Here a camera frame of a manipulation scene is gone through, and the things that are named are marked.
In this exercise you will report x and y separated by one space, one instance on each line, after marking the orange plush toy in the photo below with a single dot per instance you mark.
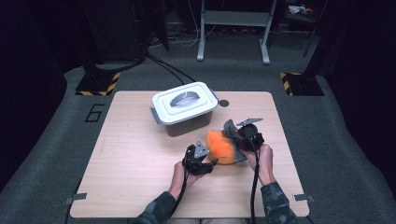
219 147

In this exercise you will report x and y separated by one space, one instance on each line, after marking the striped black stand base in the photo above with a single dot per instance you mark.
303 84
96 84

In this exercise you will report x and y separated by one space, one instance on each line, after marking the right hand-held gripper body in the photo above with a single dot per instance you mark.
250 138

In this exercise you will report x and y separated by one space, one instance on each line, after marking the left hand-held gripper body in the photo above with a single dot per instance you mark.
194 163

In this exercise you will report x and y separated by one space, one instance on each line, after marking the brown translucent storage box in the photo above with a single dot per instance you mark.
190 127

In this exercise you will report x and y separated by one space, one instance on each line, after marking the black equipment cabinet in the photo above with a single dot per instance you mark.
118 31

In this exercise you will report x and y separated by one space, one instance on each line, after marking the grey tape strip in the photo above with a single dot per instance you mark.
303 197
76 198

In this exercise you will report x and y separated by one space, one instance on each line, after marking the white metal stand frame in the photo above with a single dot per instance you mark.
236 18

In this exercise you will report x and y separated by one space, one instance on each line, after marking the person's left hand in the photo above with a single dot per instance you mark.
182 180

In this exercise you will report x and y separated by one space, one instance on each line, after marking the white lidded storage box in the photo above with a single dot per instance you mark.
199 107

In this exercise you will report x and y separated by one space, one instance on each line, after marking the grey fluffy towel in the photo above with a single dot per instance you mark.
229 129

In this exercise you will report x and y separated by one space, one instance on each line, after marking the dark round table hole cap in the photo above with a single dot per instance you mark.
224 103

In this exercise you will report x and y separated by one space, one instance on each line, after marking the person's right hand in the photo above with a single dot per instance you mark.
264 163

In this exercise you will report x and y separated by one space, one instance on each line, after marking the white and orange clutter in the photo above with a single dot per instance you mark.
297 9

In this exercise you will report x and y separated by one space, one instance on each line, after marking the dark metal rack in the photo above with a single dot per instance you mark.
314 28

